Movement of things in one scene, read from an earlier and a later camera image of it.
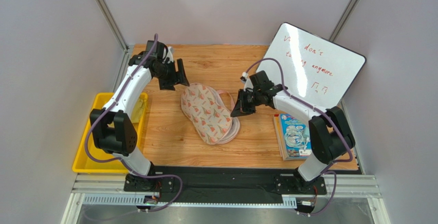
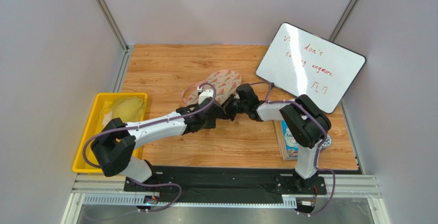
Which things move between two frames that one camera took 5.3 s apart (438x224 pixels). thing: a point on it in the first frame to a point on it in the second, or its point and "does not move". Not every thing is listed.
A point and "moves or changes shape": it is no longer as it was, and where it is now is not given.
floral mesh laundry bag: (205, 112) moves or changes shape
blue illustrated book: (293, 136) does not move
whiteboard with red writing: (315, 69) does not move
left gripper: (180, 76) to (212, 123)
